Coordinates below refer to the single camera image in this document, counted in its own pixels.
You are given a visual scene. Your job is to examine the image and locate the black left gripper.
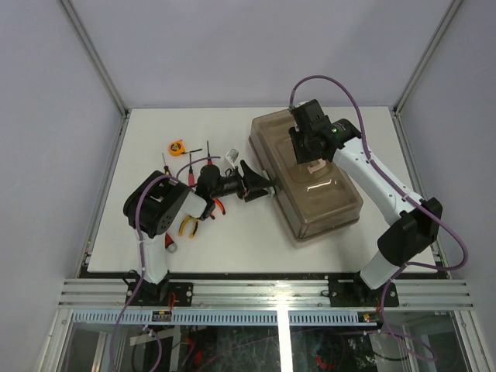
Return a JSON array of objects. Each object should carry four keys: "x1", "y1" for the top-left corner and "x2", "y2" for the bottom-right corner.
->
[{"x1": 212, "y1": 160, "x2": 273, "y2": 201}]

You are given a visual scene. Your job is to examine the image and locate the pink tool box handle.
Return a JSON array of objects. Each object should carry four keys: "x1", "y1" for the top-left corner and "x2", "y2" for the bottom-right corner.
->
[{"x1": 307, "y1": 159, "x2": 326, "y2": 174}]

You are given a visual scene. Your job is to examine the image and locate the translucent brown tool box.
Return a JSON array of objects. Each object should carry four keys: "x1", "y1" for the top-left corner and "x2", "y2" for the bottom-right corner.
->
[{"x1": 249, "y1": 110, "x2": 363, "y2": 242}]

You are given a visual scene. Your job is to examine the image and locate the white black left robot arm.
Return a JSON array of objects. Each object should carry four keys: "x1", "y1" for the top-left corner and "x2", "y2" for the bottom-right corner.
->
[{"x1": 123, "y1": 160, "x2": 274, "y2": 306}]

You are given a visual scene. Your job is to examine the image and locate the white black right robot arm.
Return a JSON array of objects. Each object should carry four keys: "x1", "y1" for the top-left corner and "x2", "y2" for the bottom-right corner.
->
[{"x1": 288, "y1": 100, "x2": 443, "y2": 306}]

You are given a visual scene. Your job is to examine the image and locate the orange long nose pliers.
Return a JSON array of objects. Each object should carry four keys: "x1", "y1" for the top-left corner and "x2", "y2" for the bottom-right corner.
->
[{"x1": 214, "y1": 198, "x2": 226, "y2": 215}]

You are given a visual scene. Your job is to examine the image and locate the yellow combination pliers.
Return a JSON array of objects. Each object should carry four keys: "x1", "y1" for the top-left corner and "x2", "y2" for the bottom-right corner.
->
[{"x1": 177, "y1": 215, "x2": 200, "y2": 239}]

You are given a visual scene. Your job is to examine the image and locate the small black yellow screwdriver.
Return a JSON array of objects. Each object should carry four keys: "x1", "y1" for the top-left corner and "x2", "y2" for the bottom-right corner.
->
[{"x1": 162, "y1": 153, "x2": 171, "y2": 176}]

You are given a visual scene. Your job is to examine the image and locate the orange tape measure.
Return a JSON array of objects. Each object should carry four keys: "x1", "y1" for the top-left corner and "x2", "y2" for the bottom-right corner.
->
[{"x1": 167, "y1": 139, "x2": 202, "y2": 157}]

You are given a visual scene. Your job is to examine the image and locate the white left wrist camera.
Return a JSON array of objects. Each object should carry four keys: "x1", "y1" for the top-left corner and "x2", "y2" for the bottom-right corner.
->
[{"x1": 225, "y1": 148, "x2": 239, "y2": 164}]

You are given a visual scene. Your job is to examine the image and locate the red handle screwdriver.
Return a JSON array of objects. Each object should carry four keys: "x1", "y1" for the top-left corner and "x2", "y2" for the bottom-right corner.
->
[{"x1": 206, "y1": 140, "x2": 213, "y2": 166}]

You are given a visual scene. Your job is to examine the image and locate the pink handle screwdriver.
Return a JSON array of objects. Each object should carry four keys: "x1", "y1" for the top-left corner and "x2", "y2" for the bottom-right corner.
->
[{"x1": 188, "y1": 154, "x2": 196, "y2": 188}]

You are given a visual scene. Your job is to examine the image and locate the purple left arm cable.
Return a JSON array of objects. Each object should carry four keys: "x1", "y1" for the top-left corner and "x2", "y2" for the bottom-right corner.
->
[{"x1": 109, "y1": 155, "x2": 222, "y2": 372}]

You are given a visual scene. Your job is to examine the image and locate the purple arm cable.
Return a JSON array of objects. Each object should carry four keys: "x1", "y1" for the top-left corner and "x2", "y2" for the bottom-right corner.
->
[
  {"x1": 109, "y1": 155, "x2": 222, "y2": 372},
  {"x1": 289, "y1": 74, "x2": 470, "y2": 363}
]

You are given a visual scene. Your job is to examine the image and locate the aluminium front rail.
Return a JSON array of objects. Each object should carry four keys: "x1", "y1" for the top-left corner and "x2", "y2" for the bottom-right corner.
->
[{"x1": 57, "y1": 278, "x2": 474, "y2": 312}]

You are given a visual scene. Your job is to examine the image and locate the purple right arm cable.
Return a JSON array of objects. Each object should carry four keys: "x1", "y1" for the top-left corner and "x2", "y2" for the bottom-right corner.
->
[{"x1": 289, "y1": 74, "x2": 470, "y2": 363}]

